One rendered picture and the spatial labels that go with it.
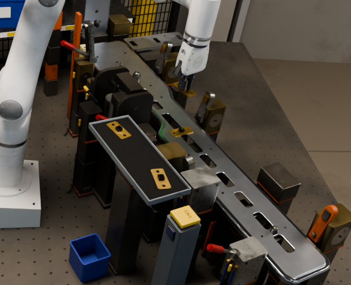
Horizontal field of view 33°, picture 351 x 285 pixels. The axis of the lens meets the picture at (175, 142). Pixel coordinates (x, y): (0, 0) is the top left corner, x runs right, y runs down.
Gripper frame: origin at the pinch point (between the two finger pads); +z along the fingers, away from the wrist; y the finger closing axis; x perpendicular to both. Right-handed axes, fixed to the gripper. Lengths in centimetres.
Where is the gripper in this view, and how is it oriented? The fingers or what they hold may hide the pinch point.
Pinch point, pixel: (185, 82)
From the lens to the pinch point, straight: 194.9
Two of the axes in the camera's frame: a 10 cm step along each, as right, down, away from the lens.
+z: -2.0, 7.8, 5.9
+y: 7.1, -3.0, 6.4
